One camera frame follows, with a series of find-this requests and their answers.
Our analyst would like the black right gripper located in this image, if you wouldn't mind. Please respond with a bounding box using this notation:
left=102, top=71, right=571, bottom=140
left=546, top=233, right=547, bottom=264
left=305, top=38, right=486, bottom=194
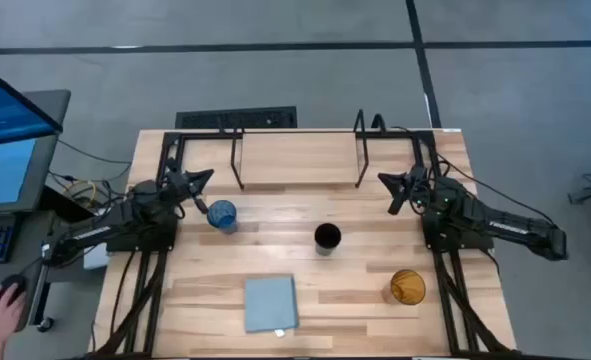
left=377, top=164, right=434, bottom=216

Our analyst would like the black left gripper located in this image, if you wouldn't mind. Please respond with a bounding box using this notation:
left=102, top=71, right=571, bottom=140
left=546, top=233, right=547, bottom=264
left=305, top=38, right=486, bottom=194
left=163, top=158, right=216, bottom=215

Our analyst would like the blue translucent plastic cup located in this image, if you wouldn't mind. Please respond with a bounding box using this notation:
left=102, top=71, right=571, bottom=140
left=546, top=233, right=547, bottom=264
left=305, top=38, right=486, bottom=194
left=206, top=199, right=239, bottom=235

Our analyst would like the black plastic cup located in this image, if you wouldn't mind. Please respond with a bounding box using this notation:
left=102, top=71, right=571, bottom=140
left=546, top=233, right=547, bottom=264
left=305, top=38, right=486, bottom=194
left=313, top=222, right=343, bottom=257

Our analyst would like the amber translucent plastic cup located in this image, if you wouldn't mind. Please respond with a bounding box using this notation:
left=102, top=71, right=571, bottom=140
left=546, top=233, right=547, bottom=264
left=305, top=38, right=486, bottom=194
left=382, top=268, right=427, bottom=306

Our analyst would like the black perforated floor panel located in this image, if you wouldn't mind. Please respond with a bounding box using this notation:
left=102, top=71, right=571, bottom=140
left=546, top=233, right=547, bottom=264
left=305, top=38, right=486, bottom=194
left=174, top=105, right=299, bottom=130

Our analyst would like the white box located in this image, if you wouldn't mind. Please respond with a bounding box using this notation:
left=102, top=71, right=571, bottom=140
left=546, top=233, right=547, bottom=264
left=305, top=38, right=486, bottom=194
left=82, top=243, right=110, bottom=271

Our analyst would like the grey-blue folded microfibre cloth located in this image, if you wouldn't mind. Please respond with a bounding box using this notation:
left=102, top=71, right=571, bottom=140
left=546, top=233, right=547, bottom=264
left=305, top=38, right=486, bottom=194
left=243, top=273, right=300, bottom=335

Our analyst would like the grey computer desk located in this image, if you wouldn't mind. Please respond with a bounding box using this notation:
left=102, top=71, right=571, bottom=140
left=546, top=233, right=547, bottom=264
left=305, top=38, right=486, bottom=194
left=0, top=208, right=59, bottom=335

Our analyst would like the black floor stand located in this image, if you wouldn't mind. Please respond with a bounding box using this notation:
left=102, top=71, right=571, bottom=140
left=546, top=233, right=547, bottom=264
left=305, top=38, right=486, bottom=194
left=567, top=172, right=591, bottom=206

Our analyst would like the grey-framed computer monitor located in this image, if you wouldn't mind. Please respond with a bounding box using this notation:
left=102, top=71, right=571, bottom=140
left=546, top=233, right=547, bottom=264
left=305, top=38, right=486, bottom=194
left=0, top=89, right=72, bottom=215

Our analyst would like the black computer mouse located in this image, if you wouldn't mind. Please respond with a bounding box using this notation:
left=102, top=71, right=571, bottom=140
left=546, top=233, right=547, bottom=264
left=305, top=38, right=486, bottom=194
left=0, top=273, right=29, bottom=307

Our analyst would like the black-framed computer monitor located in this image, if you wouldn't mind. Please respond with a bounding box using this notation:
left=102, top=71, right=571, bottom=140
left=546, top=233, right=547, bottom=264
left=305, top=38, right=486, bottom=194
left=0, top=58, right=65, bottom=150

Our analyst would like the person's hand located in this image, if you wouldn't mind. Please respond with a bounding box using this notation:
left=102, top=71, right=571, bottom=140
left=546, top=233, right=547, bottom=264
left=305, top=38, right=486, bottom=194
left=0, top=282, right=29, bottom=354

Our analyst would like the black aluminium table frame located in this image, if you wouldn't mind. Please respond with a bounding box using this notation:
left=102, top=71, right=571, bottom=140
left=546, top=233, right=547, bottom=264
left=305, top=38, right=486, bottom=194
left=94, top=128, right=516, bottom=360

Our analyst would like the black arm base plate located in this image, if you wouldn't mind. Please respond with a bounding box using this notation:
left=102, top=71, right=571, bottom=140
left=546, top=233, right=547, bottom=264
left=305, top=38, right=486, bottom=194
left=421, top=209, right=495, bottom=251
left=105, top=219, right=179, bottom=253

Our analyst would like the yellow cable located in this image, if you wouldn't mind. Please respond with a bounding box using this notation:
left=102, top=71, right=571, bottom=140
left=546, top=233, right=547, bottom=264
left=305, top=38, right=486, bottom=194
left=63, top=179, right=99, bottom=209

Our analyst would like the black floor cable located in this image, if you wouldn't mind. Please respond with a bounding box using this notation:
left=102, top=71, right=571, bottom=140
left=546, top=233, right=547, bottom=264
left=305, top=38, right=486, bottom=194
left=57, top=139, right=132, bottom=166

